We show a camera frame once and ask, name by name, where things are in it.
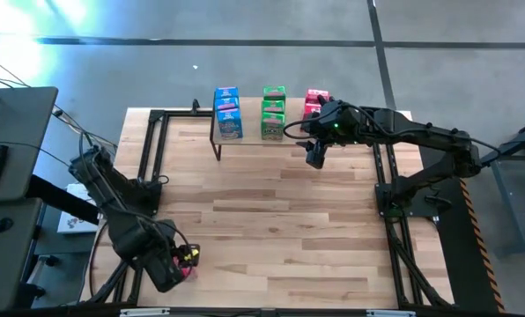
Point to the black aluminium table frame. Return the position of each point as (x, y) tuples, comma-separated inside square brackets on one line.
[(157, 116)]

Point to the silver aluminium bracket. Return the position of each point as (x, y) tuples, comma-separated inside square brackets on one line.
[(143, 312), (390, 313)]

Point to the white printed box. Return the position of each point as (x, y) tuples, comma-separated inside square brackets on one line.
[(75, 223)]

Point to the black hazard-striped floor mat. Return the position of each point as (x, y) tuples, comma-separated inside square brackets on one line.
[(456, 264)]

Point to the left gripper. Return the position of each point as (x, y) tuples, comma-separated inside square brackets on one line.
[(165, 273)]

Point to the black clamp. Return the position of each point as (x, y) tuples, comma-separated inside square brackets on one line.
[(195, 105)]

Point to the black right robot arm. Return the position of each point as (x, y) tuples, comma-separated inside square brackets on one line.
[(421, 127)]

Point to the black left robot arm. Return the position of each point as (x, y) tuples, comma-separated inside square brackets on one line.
[(113, 207)]

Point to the wooden shelf with black frame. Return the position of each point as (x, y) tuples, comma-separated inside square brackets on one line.
[(251, 127)]

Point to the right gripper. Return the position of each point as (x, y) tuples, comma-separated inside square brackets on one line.
[(328, 125)]

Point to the red Froot Loops cereal box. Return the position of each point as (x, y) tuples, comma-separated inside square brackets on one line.
[(313, 96), (310, 110), (188, 274)]

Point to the grey metal side table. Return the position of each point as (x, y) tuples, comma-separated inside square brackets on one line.
[(502, 152)]

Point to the green Apple Jacks cereal box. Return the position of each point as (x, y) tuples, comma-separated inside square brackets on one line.
[(273, 106), (274, 92), (272, 127)]

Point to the grey workstation desk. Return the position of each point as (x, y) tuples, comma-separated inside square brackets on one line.
[(20, 123)]

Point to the black computer mouse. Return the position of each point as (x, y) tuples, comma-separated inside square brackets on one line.
[(2, 225)]

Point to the blue Rice Krispies cereal box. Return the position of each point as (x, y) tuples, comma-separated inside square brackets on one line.
[(226, 92), (230, 125), (226, 104)]

